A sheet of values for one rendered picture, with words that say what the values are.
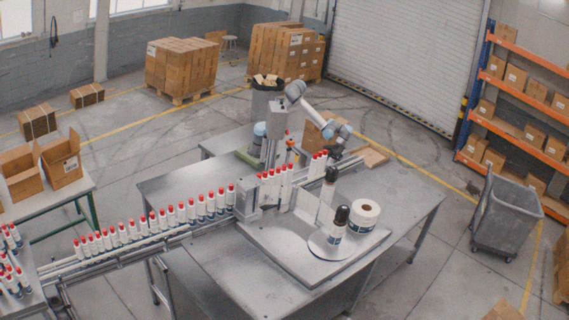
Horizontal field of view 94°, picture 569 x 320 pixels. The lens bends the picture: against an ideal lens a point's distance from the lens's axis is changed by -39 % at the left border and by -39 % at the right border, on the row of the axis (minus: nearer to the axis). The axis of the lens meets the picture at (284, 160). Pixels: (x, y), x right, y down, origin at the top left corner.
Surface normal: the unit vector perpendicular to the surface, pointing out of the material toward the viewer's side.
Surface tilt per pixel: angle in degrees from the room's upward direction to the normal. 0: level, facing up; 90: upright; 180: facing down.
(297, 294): 0
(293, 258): 0
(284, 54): 90
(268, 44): 88
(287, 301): 0
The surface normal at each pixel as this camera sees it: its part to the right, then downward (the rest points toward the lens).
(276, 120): 0.12, 0.53
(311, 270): 0.14, -0.85
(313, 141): -0.65, 0.31
